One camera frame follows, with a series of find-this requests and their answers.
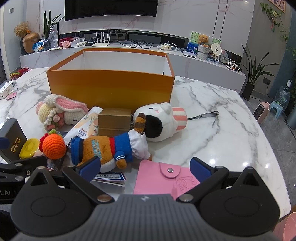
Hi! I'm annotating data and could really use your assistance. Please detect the black television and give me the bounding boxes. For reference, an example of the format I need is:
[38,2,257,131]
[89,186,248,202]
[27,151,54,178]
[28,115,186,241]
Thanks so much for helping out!
[64,0,159,22]

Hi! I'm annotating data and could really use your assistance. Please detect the red feather decoration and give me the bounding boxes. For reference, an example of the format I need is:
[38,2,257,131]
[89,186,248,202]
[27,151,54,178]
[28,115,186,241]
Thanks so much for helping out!
[9,67,32,80]

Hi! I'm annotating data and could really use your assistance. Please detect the black box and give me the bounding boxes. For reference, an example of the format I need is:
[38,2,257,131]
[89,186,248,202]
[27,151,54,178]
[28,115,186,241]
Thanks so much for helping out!
[0,118,28,165]

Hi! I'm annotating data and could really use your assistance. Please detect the dried flower bunch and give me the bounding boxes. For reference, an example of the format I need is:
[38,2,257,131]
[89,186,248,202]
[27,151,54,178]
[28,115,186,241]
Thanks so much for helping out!
[14,21,31,38]

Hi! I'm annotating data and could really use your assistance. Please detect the metal nail clipper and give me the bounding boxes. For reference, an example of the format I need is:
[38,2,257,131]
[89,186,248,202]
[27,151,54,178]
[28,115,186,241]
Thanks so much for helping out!
[187,111,220,128]

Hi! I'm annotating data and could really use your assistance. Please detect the blue plastic stool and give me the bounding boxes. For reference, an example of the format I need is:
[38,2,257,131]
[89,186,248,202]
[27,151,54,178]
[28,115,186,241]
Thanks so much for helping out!
[269,101,284,120]

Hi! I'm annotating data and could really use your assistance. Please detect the large water bottle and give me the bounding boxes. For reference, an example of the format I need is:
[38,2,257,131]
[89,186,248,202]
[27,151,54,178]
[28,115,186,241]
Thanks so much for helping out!
[276,80,292,110]

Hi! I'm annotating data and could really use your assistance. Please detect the pink seat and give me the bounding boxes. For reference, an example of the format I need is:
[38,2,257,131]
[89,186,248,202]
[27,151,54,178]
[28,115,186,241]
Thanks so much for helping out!
[279,215,296,241]

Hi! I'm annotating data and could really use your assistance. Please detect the white plush with striped hat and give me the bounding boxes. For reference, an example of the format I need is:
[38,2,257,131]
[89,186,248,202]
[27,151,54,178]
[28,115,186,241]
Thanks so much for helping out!
[133,102,188,142]

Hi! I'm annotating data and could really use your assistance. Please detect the green plant in glass vase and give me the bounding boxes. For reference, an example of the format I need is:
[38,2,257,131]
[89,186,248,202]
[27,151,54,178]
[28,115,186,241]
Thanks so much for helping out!
[41,10,65,40]

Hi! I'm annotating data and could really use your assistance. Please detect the blue snack packet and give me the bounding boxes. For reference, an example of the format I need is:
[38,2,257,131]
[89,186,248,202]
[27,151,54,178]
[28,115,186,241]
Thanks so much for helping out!
[32,40,50,52]

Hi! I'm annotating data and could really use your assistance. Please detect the framed wall picture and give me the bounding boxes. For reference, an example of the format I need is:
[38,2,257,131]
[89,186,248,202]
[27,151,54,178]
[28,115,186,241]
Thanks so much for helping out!
[269,0,286,13]

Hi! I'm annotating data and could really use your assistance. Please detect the round paper fan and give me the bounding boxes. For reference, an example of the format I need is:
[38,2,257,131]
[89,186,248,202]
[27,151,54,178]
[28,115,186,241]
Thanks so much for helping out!
[210,42,223,57]

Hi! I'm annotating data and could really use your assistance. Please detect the black white checkered ornament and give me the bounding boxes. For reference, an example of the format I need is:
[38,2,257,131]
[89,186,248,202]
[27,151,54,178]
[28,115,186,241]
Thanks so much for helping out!
[226,60,242,73]

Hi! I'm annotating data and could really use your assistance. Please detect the flower painting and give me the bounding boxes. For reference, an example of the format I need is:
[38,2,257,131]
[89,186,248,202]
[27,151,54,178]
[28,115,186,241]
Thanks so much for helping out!
[187,31,221,55]

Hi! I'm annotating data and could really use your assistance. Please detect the crochet bunny doll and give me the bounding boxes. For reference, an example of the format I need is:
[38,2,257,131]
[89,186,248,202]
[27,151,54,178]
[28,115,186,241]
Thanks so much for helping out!
[36,95,88,131]

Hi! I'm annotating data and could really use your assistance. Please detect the grey laptop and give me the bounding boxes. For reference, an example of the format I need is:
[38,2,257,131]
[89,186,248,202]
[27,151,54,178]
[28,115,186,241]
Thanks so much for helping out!
[181,49,198,59]

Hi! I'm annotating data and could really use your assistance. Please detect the white product box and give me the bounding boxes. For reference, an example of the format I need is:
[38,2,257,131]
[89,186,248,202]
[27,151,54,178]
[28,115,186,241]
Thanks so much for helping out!
[0,80,18,100]

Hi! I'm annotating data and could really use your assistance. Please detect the orange crochet doll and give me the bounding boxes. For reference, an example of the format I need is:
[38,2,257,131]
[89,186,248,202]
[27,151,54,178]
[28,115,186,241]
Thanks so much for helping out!
[39,129,67,160]

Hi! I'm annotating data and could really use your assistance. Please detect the white marble tv cabinet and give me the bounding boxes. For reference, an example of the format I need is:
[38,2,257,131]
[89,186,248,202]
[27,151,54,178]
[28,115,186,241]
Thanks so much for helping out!
[20,44,247,91]

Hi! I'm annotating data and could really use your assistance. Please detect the brown bear plush sailor outfit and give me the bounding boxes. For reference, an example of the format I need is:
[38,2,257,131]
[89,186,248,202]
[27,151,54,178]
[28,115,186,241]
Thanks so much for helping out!
[70,113,153,173]

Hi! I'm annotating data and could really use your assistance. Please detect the black cables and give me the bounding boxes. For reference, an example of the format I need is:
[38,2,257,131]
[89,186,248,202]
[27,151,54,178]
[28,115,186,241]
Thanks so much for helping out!
[119,39,153,49]

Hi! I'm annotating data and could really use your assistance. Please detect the hand cream tube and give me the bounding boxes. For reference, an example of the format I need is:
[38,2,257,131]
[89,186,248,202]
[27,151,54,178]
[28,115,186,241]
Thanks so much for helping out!
[63,107,104,147]

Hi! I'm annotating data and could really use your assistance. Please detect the hanging vine plant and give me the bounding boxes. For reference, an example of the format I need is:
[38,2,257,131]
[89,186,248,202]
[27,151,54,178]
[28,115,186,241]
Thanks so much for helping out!
[261,2,291,43]

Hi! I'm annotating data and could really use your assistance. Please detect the orange cardboard box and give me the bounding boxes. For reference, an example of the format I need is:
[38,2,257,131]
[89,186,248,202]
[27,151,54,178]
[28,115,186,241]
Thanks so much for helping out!
[46,48,175,110]

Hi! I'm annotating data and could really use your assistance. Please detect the white router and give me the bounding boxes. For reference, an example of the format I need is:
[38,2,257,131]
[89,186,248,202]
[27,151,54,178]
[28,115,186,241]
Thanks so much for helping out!
[92,31,111,47]

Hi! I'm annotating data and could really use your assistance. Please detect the pink leather wallet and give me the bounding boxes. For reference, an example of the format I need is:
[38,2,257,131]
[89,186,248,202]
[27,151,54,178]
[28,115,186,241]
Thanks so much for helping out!
[133,159,201,195]

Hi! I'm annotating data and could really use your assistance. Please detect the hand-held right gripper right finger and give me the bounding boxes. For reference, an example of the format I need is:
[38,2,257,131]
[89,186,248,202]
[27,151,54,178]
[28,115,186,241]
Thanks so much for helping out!
[176,157,264,204]

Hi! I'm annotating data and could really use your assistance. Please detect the blue card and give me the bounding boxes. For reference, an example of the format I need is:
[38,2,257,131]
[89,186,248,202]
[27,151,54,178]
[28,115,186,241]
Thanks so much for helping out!
[92,171,127,187]

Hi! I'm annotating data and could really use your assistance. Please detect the gold vase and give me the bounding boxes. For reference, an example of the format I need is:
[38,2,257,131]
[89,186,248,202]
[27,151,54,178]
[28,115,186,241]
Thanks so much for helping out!
[22,32,40,54]

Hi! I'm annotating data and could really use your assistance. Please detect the small gold box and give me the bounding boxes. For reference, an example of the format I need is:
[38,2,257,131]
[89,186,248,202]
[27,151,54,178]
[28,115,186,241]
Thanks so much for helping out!
[98,108,132,138]

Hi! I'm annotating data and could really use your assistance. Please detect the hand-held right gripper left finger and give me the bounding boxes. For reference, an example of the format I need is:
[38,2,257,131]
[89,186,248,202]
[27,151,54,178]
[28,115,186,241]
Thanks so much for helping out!
[24,157,115,204]

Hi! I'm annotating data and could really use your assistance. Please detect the small teddy bear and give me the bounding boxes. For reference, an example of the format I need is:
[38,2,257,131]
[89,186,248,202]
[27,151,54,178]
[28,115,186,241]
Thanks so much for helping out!
[197,34,210,46]

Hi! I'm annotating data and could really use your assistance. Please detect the pink space heater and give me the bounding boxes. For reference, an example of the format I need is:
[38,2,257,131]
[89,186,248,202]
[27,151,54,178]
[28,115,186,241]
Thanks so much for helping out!
[253,101,270,124]

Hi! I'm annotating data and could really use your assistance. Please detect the decorative plate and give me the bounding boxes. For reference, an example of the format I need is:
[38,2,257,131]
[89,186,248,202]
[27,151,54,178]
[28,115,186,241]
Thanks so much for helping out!
[220,50,231,64]

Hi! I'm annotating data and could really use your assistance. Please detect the white power strip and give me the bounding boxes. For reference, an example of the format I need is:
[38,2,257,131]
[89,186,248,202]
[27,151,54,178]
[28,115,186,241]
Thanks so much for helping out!
[157,42,179,52]

